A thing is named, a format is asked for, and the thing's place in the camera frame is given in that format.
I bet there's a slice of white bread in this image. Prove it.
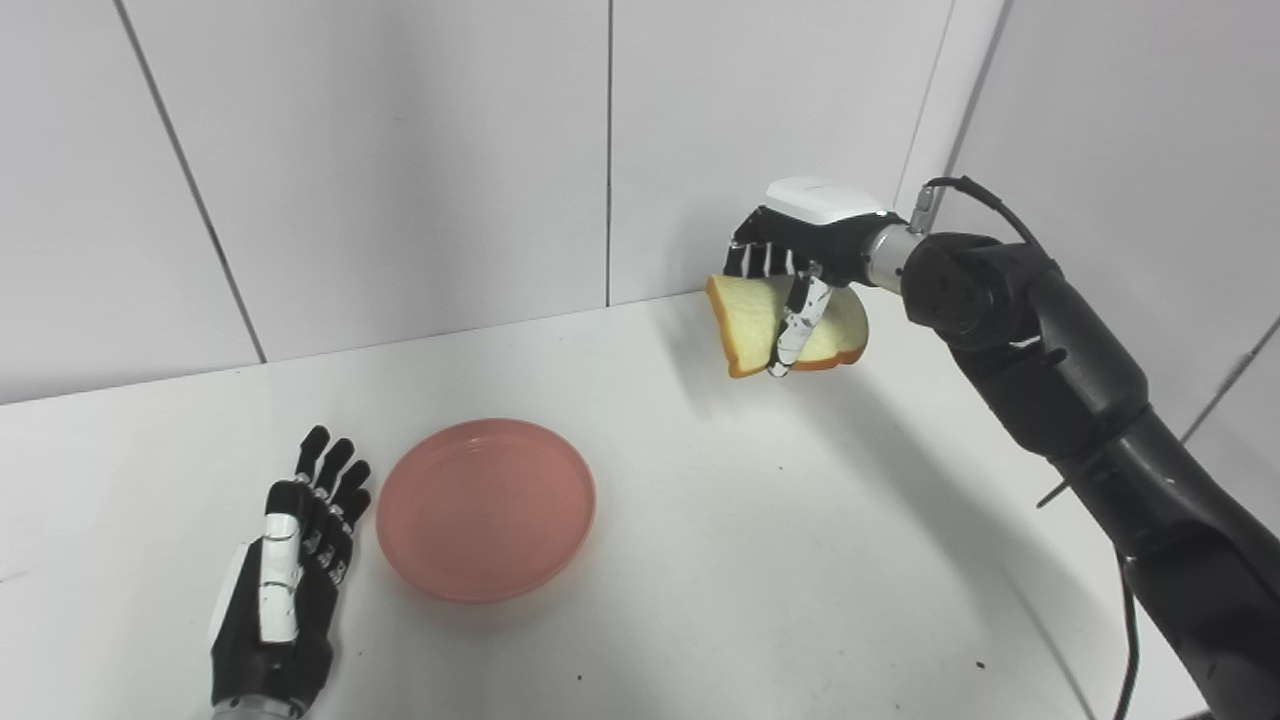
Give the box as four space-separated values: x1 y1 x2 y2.
705 273 871 380

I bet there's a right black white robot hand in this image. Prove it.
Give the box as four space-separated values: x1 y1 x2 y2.
722 177 903 379

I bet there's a pink round plate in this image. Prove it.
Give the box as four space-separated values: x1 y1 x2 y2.
376 418 598 605

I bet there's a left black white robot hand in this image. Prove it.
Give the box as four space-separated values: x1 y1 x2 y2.
208 425 373 719

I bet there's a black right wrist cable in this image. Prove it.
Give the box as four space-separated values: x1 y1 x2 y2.
908 175 1142 720

